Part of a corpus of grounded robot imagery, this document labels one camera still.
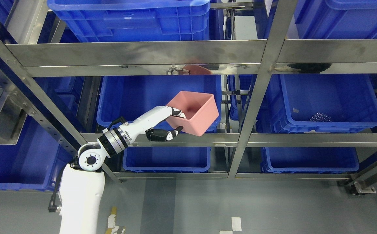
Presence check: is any blue bin top shelf centre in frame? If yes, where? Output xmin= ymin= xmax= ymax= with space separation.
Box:
xmin=47 ymin=0 xmax=210 ymax=43

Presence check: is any blue bin shelf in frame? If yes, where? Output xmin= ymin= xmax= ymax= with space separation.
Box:
xmin=294 ymin=0 xmax=377 ymax=39
xmin=96 ymin=75 xmax=222 ymax=127
xmin=47 ymin=0 xmax=210 ymax=43
xmin=266 ymin=74 xmax=377 ymax=134

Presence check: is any blue bin bottom centre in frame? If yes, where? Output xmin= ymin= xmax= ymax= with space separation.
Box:
xmin=122 ymin=147 xmax=211 ymax=173

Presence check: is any blue bin middle shelf centre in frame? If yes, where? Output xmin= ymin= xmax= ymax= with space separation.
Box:
xmin=96 ymin=75 xmax=222 ymax=127

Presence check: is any blue bin middle shelf right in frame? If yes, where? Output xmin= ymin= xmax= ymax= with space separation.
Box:
xmin=266 ymin=74 xmax=377 ymax=134

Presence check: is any stainless steel shelf rack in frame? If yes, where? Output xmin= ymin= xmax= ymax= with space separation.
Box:
xmin=0 ymin=0 xmax=377 ymax=195

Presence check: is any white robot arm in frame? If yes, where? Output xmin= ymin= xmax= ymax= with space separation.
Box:
xmin=48 ymin=106 xmax=187 ymax=234

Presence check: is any blue bin bottom right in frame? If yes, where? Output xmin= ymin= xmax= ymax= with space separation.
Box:
xmin=260 ymin=147 xmax=359 ymax=174

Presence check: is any blue bin top shelf right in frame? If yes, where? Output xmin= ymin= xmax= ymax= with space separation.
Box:
xmin=294 ymin=0 xmax=377 ymax=39

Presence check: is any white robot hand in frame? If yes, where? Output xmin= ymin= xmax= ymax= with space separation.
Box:
xmin=120 ymin=106 xmax=186 ymax=145

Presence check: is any blue bin far left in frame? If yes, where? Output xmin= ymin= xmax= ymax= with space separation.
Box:
xmin=0 ymin=116 xmax=72 ymax=191

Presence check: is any pink plastic storage box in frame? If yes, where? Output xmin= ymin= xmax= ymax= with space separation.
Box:
xmin=166 ymin=91 xmax=220 ymax=137

